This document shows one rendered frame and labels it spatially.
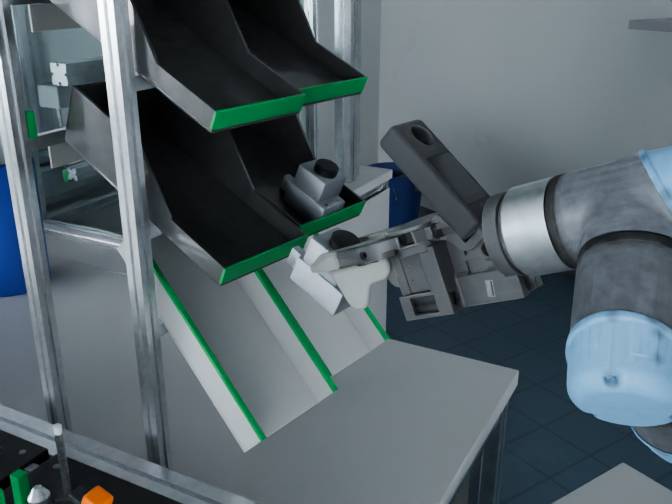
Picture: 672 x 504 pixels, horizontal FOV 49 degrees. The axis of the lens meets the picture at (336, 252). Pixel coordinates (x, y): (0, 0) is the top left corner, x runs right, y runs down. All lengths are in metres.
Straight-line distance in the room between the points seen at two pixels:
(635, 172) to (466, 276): 0.17
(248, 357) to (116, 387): 0.40
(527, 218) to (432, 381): 0.70
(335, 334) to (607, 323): 0.59
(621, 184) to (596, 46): 3.19
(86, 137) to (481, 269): 0.48
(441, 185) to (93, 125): 0.42
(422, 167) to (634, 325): 0.23
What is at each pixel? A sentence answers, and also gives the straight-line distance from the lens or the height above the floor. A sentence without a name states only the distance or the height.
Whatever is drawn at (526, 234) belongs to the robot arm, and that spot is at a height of 1.31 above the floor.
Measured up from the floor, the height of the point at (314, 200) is 1.23.
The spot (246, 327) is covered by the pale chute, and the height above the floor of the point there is 1.08.
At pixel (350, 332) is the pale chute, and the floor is 1.02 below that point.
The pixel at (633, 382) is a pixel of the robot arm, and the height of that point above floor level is 1.26.
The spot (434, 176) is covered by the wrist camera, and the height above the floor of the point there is 1.33.
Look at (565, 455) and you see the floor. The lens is 2.62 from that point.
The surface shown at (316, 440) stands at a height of 0.86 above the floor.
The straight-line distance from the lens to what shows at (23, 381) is 1.34.
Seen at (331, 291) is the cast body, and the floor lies 1.20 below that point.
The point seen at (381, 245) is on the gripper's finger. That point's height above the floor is 1.27.
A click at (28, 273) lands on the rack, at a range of 0.97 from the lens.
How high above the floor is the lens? 1.50
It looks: 21 degrees down
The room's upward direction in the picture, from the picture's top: straight up
